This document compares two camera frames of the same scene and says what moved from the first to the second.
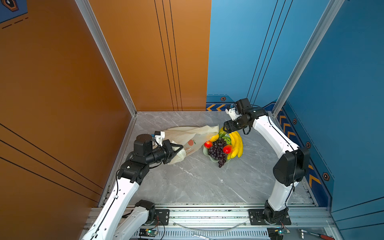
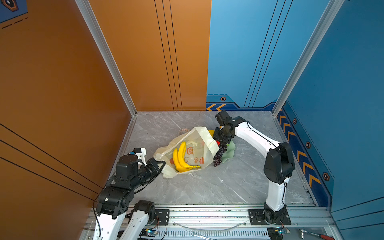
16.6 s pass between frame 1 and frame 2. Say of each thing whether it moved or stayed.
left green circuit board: stayed
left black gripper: moved
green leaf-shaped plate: moved
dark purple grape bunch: moved
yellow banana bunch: moved
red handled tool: stayed
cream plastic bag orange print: moved
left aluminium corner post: stayed
